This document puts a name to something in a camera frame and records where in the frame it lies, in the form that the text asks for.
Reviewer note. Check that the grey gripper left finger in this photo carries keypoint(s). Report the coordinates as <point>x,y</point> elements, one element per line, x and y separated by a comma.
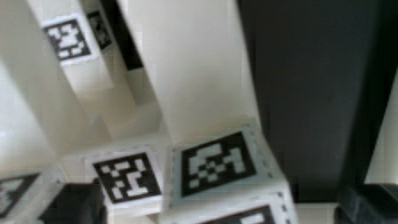
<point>77,207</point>

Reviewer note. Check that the white chair leg block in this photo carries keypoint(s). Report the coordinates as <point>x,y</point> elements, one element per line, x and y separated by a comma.
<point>77,29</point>

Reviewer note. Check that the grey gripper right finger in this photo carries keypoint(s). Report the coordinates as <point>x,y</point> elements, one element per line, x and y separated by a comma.
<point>369,204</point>

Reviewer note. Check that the white tagged cube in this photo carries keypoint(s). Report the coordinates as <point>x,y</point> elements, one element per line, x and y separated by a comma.
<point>29,189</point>
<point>228,187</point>

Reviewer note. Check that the white block right edge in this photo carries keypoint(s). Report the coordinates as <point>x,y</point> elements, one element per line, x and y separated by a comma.
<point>383,172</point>

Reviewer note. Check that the white chair back frame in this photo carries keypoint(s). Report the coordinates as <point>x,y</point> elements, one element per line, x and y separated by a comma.
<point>88,111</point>

